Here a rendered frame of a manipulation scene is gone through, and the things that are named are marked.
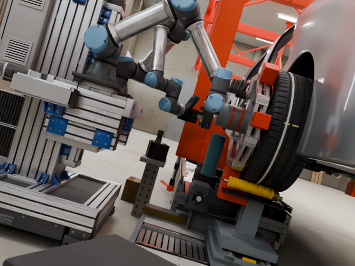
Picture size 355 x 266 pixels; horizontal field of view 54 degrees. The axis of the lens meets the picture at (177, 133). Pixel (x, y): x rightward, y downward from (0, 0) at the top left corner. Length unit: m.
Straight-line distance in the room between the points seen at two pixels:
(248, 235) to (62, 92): 1.24
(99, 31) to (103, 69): 0.20
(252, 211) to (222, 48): 1.13
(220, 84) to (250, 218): 0.85
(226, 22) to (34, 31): 1.26
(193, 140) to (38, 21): 1.20
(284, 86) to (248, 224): 0.78
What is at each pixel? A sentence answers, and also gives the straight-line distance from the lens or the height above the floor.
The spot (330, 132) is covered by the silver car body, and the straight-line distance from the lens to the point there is 1.40.
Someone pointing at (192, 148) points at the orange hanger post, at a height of 0.60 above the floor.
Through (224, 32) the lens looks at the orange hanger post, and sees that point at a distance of 2.53.
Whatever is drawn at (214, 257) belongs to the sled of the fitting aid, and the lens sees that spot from 1.86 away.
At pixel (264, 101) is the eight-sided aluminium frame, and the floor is 0.95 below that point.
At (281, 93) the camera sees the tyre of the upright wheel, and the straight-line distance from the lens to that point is 1.78.
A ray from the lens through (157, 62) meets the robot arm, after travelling 1.91.
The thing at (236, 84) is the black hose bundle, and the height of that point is 1.01.
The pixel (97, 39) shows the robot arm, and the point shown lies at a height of 0.98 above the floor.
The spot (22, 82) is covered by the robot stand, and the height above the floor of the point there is 0.70.
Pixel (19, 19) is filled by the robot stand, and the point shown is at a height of 1.00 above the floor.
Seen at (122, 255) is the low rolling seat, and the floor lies 0.34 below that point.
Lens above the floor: 0.70
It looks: 1 degrees down
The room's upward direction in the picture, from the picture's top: 17 degrees clockwise
